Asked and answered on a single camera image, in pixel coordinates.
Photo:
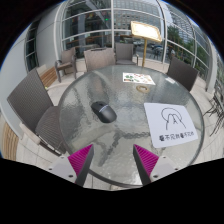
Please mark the black computer mouse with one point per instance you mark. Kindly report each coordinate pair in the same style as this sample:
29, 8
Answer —
104, 112

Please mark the colourful printed sheet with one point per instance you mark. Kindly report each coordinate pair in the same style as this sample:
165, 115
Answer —
138, 78

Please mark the wooden slat bench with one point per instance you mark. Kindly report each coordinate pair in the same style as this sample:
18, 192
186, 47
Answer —
10, 143
49, 76

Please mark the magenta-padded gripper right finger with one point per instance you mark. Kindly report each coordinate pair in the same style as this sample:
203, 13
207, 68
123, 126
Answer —
146, 160

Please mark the green metal bistro table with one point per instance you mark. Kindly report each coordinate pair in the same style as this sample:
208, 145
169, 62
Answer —
218, 111

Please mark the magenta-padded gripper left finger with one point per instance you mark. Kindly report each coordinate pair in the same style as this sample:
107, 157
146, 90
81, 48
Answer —
80, 160

